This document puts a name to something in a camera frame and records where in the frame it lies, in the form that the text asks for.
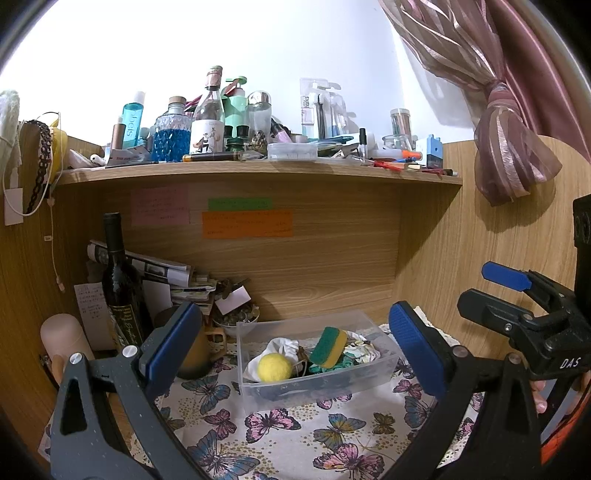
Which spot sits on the pink curtain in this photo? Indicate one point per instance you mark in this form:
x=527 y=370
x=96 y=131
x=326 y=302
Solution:
x=491 y=50

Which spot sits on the person's hand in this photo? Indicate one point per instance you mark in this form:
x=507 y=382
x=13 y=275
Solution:
x=537 y=388

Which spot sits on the mint pump bottle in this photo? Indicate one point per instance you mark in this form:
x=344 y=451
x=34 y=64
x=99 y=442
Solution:
x=234 y=102

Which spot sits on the dark glass bottle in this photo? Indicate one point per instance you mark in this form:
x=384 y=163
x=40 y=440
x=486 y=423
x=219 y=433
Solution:
x=123 y=289

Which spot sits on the pink cylinder bottle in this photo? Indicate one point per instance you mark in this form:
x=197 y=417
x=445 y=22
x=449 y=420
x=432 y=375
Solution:
x=62 y=335

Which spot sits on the pink sticky note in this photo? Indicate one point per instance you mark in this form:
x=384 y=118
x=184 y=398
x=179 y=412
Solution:
x=160 y=206

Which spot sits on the yellow felt ball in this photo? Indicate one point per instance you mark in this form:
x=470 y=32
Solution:
x=274 y=367

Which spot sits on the butterfly print cloth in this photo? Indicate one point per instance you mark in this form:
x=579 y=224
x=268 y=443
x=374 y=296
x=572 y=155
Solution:
x=348 y=424

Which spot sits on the green sticky note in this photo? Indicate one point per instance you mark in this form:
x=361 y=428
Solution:
x=234 y=204

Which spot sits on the white label glass bottle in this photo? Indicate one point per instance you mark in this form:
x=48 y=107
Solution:
x=207 y=128

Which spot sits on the clear flat case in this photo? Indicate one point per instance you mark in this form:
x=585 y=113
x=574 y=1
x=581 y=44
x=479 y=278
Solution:
x=292 y=152

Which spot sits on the orange sticky note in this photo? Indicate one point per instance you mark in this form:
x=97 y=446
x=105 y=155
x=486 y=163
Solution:
x=247 y=224

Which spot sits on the yellow green sponge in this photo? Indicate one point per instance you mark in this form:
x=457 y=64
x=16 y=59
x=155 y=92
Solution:
x=329 y=347

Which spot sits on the patterned fabric piece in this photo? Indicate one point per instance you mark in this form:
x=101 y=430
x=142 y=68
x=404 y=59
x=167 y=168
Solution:
x=359 y=350

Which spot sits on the teal spray bottle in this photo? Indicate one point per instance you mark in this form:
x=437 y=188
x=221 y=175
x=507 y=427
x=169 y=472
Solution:
x=131 y=117

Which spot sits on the stack of papers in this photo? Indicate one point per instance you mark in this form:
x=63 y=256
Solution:
x=177 y=277

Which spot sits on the white small box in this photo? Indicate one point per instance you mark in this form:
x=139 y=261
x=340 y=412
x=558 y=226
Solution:
x=234 y=300

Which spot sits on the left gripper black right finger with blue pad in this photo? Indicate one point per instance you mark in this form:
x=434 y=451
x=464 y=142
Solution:
x=505 y=440

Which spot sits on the blue liquid glass bottle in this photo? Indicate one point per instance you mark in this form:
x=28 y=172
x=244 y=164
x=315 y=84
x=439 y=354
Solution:
x=171 y=133

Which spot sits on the clear plastic bin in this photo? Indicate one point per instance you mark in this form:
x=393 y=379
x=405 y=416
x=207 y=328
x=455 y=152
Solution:
x=303 y=387

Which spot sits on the brown ceramic mug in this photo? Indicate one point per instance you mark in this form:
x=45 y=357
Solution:
x=208 y=346

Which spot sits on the wooden shelf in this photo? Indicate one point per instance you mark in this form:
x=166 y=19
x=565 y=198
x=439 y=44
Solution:
x=212 y=169

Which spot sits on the teal scrunchie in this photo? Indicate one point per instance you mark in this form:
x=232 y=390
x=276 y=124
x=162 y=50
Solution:
x=344 y=362

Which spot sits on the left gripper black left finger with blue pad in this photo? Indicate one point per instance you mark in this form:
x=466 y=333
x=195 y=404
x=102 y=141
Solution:
x=86 y=442

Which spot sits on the white sock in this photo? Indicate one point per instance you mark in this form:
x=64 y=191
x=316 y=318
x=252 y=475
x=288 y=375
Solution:
x=287 y=347

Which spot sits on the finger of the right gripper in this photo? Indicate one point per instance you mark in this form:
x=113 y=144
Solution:
x=512 y=321
x=521 y=283

